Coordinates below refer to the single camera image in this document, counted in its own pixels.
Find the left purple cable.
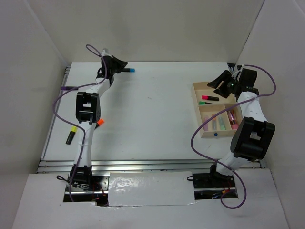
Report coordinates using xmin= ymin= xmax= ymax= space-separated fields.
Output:
xmin=52 ymin=44 xmax=112 ymax=202

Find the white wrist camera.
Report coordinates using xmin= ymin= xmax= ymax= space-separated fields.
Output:
xmin=101 ymin=48 xmax=111 ymax=57
xmin=229 ymin=64 xmax=245 ymax=78

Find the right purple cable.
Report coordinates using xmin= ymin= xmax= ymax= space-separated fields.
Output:
xmin=191 ymin=63 xmax=277 ymax=210

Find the wooden compartment tray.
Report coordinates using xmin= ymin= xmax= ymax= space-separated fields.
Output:
xmin=191 ymin=82 xmax=243 ymax=138

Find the pastel lilac highlighter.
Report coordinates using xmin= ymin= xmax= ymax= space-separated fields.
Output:
xmin=203 ymin=115 xmax=209 ymax=132

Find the pink cap black highlighter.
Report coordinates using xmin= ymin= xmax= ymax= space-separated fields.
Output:
xmin=201 ymin=95 xmax=220 ymax=101

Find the blue cap black highlighter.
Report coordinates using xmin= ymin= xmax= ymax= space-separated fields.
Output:
xmin=121 ymin=68 xmax=135 ymax=73

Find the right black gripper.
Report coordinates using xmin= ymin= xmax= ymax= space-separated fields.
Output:
xmin=207 ymin=70 xmax=241 ymax=99

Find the yellow cap black highlighter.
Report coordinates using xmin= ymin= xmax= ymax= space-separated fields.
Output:
xmin=65 ymin=126 xmax=78 ymax=145

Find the purple cable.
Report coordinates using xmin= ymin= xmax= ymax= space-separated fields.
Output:
xmin=191 ymin=63 xmax=277 ymax=210
xmin=52 ymin=44 xmax=112 ymax=202

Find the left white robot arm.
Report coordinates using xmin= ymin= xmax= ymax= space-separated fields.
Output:
xmin=70 ymin=55 xmax=128 ymax=190

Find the green cap black highlighter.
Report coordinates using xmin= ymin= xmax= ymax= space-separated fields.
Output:
xmin=198 ymin=101 xmax=213 ymax=105

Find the white front cover plate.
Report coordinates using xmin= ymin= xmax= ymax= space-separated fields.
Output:
xmin=108 ymin=171 xmax=195 ymax=207

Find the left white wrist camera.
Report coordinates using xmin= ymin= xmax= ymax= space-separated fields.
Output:
xmin=101 ymin=48 xmax=111 ymax=57

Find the orange cap black highlighter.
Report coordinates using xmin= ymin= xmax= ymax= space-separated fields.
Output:
xmin=95 ymin=119 xmax=104 ymax=129

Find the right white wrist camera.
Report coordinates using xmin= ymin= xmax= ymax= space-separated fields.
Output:
xmin=229 ymin=64 xmax=245 ymax=78

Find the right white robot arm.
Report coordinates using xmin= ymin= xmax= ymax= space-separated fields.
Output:
xmin=208 ymin=64 xmax=275 ymax=187

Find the pastel green highlighter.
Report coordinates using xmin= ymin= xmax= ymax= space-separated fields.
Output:
xmin=218 ymin=116 xmax=226 ymax=130

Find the purple cap black highlighter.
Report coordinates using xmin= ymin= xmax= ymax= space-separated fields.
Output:
xmin=61 ymin=86 xmax=78 ymax=91

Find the pastel orange cap highlighter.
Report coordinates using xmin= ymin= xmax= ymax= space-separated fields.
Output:
xmin=212 ymin=117 xmax=217 ymax=131

